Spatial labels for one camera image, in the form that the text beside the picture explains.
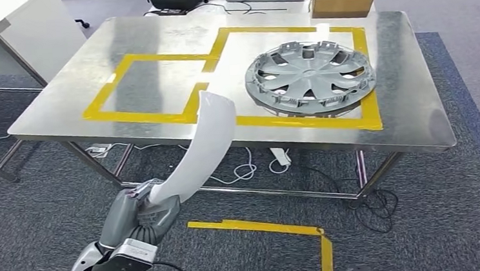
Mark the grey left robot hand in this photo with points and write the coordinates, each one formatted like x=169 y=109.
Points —
x=120 y=221

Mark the white curved plastic part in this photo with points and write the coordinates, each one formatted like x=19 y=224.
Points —
x=211 y=145

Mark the stainless steel workbench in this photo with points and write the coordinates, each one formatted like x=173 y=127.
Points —
x=408 y=95

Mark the white power strip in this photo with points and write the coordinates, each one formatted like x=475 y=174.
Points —
x=280 y=156

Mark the white office desk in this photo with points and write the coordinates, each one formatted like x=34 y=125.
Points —
x=43 y=38

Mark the black office chair base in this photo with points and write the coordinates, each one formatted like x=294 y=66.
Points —
x=82 y=23

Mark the yellow floor marking tape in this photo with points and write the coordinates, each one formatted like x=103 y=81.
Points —
x=327 y=260

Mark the yellow double-square tape outline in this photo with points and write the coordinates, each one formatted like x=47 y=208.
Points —
x=307 y=122

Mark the black power brick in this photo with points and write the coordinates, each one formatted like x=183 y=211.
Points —
x=172 y=12

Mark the grey wheel hubcap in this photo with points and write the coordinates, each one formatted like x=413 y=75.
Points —
x=308 y=77

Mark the white table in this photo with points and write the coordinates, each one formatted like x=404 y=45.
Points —
x=298 y=7

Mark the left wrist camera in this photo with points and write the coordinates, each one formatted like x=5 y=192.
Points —
x=133 y=254

